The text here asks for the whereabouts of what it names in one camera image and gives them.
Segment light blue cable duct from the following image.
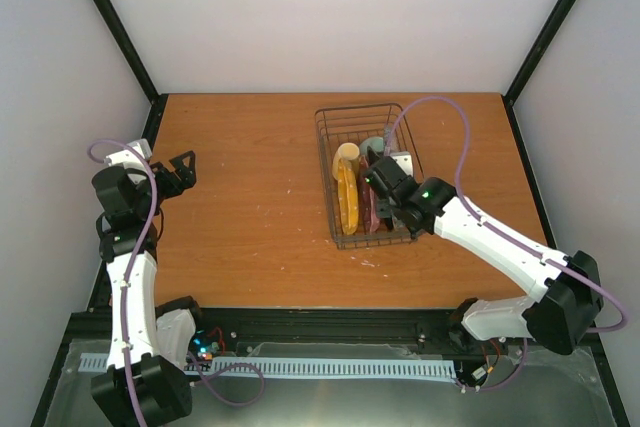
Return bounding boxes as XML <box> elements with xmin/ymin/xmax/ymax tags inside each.
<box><xmin>78</xmin><ymin>352</ymin><xmax>459</xmax><ymax>379</ymax></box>

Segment black corner post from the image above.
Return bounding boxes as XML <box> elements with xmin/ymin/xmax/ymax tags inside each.
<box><xmin>92</xmin><ymin>0</ymin><xmax>161</xmax><ymax>103</ymax></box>
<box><xmin>503</xmin><ymin>0</ymin><xmax>611</xmax><ymax>101</ymax></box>

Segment yellow ceramic mug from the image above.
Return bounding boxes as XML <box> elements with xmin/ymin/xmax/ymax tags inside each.
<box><xmin>332</xmin><ymin>142</ymin><xmax>360</xmax><ymax>180</ymax></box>

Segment grey speckled large plate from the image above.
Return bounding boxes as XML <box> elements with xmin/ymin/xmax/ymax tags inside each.
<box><xmin>389</xmin><ymin>157</ymin><xmax>418</xmax><ymax>230</ymax></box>

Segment black right corner post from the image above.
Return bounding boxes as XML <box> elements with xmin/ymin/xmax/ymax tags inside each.
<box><xmin>503</xmin><ymin>0</ymin><xmax>611</xmax><ymax>101</ymax></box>

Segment mint green ceramic bowl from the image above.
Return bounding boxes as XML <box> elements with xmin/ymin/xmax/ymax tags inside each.
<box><xmin>359</xmin><ymin>136</ymin><xmax>385</xmax><ymax>156</ymax></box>

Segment black left corner post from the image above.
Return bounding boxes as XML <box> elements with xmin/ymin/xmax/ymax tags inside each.
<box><xmin>92</xmin><ymin>0</ymin><xmax>161</xmax><ymax>103</ymax></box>

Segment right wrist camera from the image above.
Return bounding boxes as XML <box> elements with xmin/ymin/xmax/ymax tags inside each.
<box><xmin>390</xmin><ymin>151</ymin><xmax>414</xmax><ymax>176</ymax></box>

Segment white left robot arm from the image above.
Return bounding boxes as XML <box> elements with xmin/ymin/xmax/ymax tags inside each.
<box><xmin>91</xmin><ymin>139</ymin><xmax>208</xmax><ymax>426</ymax></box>

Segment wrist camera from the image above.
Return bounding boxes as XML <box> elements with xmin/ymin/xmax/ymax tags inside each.
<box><xmin>390</xmin><ymin>151</ymin><xmax>414</xmax><ymax>176</ymax></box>
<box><xmin>105</xmin><ymin>139</ymin><xmax>152</xmax><ymax>170</ymax></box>

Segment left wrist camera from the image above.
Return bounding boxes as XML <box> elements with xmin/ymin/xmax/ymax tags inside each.
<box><xmin>105</xmin><ymin>139</ymin><xmax>152</xmax><ymax>170</ymax></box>

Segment yellow dotted scalloped plate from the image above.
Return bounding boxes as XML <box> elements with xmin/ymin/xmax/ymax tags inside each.
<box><xmin>337</xmin><ymin>159</ymin><xmax>359</xmax><ymax>235</ymax></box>

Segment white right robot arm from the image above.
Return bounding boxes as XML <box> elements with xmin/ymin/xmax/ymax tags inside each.
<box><xmin>364</xmin><ymin>157</ymin><xmax>603</xmax><ymax>355</ymax></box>

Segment black wire dish rack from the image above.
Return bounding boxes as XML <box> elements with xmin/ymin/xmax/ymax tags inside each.
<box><xmin>314</xmin><ymin>103</ymin><xmax>426</xmax><ymax>251</ymax></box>

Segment pink dotted scalloped plate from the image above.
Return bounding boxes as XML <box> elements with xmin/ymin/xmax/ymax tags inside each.
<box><xmin>358</xmin><ymin>155</ymin><xmax>380</xmax><ymax>234</ymax></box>

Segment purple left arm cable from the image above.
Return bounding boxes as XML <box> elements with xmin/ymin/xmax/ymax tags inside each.
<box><xmin>87</xmin><ymin>139</ymin><xmax>265</xmax><ymax>427</ymax></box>

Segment black aluminium frame rail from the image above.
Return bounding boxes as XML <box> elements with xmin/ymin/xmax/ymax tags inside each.
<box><xmin>69</xmin><ymin>307</ymin><xmax>599</xmax><ymax>358</ymax></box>

